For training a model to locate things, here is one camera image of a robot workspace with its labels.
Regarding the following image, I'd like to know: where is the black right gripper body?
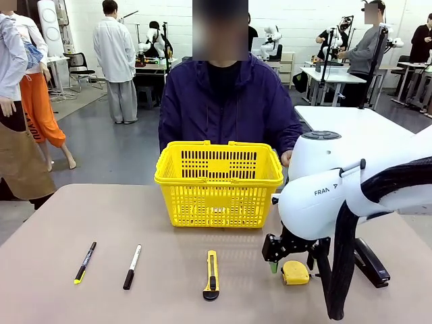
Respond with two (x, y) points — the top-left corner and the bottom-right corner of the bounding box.
(279, 225), (331, 258)

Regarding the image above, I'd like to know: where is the yellow tape measure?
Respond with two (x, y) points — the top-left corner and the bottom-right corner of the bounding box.
(281, 260), (311, 286)

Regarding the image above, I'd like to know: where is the black stapler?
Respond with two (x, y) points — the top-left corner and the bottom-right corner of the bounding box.
(352, 237), (392, 289)

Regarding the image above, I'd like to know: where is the white marker with black cap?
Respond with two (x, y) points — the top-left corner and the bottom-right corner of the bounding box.
(122, 244), (142, 291)

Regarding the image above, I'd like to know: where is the yellow plastic shopping basket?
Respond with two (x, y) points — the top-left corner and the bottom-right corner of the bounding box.
(154, 140), (284, 230)

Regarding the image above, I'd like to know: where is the person in purple jacket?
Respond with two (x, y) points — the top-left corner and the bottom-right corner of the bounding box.
(157, 0), (304, 166)

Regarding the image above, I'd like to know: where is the person in grey sweater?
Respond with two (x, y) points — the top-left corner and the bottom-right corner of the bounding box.
(337, 0), (387, 77)

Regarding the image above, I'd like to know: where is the person in black shirt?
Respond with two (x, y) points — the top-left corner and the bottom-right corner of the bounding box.
(316, 15), (352, 63)

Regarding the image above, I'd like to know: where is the person behind in dark top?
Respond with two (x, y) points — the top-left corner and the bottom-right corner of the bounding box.
(248, 12), (259, 52)

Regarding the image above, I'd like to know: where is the person in black clothes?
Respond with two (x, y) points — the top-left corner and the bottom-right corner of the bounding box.
(410, 23), (432, 65)

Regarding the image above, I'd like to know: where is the person in white coat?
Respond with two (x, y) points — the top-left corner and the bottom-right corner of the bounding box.
(92, 0), (139, 125)

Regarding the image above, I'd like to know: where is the yellow black utility knife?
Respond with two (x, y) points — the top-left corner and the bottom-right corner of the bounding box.
(202, 250), (220, 302)

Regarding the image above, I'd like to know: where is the white background table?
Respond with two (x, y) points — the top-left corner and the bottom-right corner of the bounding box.
(299, 66), (367, 105)

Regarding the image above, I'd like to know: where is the beige drawer cabinet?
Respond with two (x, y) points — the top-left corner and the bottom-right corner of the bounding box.
(278, 51), (296, 89)

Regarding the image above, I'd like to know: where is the black yellow-tipped highlighter pen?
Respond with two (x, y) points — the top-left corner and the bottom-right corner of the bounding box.
(74, 241), (98, 286)

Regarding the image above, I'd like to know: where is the dark grey step stool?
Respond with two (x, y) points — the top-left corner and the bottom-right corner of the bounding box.
(136, 86), (161, 109)

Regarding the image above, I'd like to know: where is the white humanoid background robot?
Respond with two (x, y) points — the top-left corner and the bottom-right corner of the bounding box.
(259, 24), (284, 62)

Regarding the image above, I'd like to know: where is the cluttered background work table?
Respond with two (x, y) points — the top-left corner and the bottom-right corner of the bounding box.
(134, 56), (180, 88)

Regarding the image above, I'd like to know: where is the black and white background robot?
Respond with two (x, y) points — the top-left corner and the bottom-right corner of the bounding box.
(136, 20), (171, 60)

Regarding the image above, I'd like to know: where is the black office chair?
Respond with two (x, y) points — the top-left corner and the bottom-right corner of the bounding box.
(62, 52), (104, 94)

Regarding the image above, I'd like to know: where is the mannequin with brown apron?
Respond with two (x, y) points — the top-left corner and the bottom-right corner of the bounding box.
(0, 0), (57, 211)

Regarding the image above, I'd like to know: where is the mannequin with orange pants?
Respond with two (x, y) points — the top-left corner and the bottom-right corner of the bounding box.
(6, 11), (77, 172)

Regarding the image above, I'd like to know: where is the white tall air purifier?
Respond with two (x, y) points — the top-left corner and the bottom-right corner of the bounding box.
(36, 0), (65, 58)

